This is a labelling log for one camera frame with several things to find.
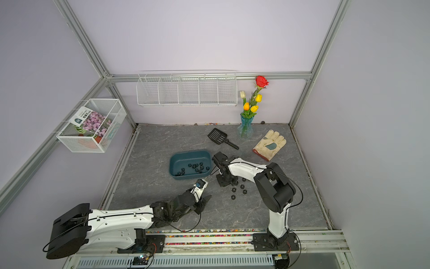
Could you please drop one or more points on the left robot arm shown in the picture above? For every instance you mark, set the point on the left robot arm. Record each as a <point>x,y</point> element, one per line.
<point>84,228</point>

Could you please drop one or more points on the red and yellow flowers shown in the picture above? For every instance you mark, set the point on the red and yellow flowers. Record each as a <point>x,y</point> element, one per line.
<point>250,105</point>

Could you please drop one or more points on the teal plastic storage box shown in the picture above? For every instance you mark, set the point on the teal plastic storage box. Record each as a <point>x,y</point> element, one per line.
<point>180,161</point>

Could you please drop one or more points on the pink flower packet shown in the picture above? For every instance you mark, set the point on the pink flower packet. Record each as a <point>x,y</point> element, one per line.
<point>90,123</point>

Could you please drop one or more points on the black plastic scoop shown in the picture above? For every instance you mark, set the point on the black plastic scoop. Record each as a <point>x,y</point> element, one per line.
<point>217,136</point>

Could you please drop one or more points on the cream work glove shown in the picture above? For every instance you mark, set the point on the cream work glove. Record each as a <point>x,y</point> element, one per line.
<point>269,145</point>

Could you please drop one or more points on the white wire basket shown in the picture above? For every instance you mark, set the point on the white wire basket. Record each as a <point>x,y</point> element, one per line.
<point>78,143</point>

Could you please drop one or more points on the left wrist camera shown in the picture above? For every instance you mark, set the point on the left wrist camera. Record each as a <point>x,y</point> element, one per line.
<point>199,188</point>

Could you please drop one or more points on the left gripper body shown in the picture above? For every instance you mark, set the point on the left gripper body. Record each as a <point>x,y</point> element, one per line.
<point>199,206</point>

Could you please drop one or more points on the white wire wall shelf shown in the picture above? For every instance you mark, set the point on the white wire wall shelf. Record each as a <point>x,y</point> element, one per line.
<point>187,88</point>

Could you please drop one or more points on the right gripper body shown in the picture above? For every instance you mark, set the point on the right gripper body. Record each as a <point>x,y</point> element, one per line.
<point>222,180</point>

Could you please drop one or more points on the metal base rail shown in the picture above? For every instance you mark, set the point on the metal base rail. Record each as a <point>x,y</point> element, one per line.
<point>227,249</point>

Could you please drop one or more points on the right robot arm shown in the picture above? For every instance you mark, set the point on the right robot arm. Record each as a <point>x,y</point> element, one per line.
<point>276,191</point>

